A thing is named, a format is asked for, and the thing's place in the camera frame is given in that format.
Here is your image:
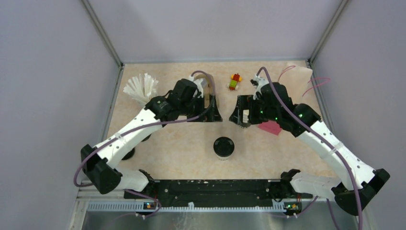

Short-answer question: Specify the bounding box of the red green toy brick car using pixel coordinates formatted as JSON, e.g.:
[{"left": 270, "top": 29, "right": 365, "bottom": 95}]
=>
[{"left": 227, "top": 73, "right": 242, "bottom": 91}]

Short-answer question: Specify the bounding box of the black cup lid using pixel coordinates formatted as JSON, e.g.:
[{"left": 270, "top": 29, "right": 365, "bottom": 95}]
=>
[{"left": 213, "top": 137, "right": 235, "bottom": 155}]

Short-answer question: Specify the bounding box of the kraft pink paper bag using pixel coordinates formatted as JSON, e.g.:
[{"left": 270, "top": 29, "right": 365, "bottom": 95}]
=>
[{"left": 258, "top": 62, "right": 330, "bottom": 135}]

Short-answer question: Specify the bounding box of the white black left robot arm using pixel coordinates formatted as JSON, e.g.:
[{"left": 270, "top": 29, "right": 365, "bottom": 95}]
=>
[{"left": 80, "top": 77, "right": 215, "bottom": 198}]

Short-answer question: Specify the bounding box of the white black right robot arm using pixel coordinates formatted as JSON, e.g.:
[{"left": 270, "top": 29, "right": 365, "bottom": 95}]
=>
[{"left": 229, "top": 82, "right": 390, "bottom": 216}]

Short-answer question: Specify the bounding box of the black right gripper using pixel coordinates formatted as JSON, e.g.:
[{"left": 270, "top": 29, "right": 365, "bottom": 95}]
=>
[{"left": 229, "top": 94, "right": 279, "bottom": 125}]

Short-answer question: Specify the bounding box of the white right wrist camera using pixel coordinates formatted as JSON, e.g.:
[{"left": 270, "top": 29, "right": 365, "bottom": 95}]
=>
[{"left": 250, "top": 76, "right": 269, "bottom": 100}]

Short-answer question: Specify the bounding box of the stack of black lids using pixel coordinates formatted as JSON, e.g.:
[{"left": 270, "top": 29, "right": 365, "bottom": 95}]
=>
[{"left": 122, "top": 135, "right": 151, "bottom": 161}]

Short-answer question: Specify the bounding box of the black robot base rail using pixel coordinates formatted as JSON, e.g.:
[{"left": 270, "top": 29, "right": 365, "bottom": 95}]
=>
[{"left": 140, "top": 179, "right": 313, "bottom": 200}]

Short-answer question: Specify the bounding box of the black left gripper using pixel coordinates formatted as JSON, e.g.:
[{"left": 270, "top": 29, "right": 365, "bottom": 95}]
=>
[{"left": 180, "top": 93, "right": 222, "bottom": 122}]

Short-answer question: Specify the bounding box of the brown cardboard cup carrier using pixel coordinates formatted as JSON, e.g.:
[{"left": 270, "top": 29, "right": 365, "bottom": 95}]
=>
[{"left": 194, "top": 73, "right": 214, "bottom": 100}]

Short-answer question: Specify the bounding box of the single white paper cup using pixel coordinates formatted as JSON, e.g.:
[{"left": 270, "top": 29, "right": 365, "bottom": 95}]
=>
[{"left": 216, "top": 153, "right": 233, "bottom": 161}]

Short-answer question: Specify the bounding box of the stack of paper cups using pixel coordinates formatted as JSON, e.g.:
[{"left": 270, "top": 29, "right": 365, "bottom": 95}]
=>
[{"left": 240, "top": 110, "right": 251, "bottom": 128}]

